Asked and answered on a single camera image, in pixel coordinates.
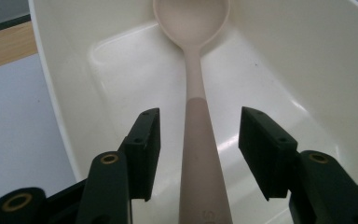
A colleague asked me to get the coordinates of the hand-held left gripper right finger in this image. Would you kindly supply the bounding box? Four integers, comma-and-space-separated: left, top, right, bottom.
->
238, 106, 299, 201

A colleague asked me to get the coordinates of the white plastic bin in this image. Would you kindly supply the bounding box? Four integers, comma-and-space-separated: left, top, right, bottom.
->
27, 0, 358, 224

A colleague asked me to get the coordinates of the wooden board under table top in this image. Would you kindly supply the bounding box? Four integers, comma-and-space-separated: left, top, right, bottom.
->
0, 21, 39, 73

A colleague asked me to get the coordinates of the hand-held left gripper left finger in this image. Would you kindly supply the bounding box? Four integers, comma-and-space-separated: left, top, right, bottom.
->
117, 107, 161, 203

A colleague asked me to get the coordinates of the beige ladle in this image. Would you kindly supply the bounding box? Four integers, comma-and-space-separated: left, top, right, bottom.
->
152, 0, 235, 224

